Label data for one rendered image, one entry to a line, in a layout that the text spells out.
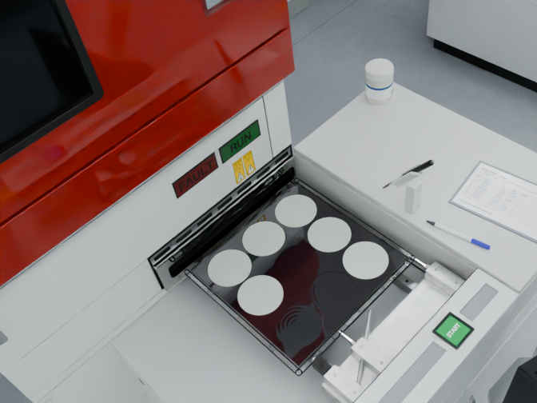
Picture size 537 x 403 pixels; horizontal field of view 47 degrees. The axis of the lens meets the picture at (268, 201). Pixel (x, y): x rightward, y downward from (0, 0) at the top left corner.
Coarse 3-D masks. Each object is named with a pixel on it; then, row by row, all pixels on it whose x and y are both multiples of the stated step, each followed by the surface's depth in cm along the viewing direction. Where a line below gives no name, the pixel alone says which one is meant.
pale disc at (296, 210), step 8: (288, 200) 149; (296, 200) 149; (304, 200) 149; (280, 208) 148; (288, 208) 148; (296, 208) 148; (304, 208) 147; (312, 208) 147; (280, 216) 147; (288, 216) 146; (296, 216) 146; (304, 216) 146; (312, 216) 145; (288, 224) 145; (296, 224) 144; (304, 224) 144
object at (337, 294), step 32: (288, 192) 151; (352, 224) 142; (256, 256) 140; (288, 256) 139; (320, 256) 138; (224, 288) 136; (288, 288) 133; (320, 288) 133; (352, 288) 132; (256, 320) 129; (288, 320) 129; (320, 320) 128; (288, 352) 124
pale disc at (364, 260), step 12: (348, 252) 138; (360, 252) 137; (372, 252) 137; (384, 252) 136; (348, 264) 136; (360, 264) 135; (372, 264) 135; (384, 264) 134; (360, 276) 133; (372, 276) 133
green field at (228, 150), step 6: (252, 126) 136; (246, 132) 135; (252, 132) 137; (258, 132) 139; (240, 138) 135; (246, 138) 137; (252, 138) 138; (228, 144) 133; (234, 144) 135; (240, 144) 136; (246, 144) 138; (222, 150) 133; (228, 150) 134; (234, 150) 136; (222, 156) 134; (228, 156) 135
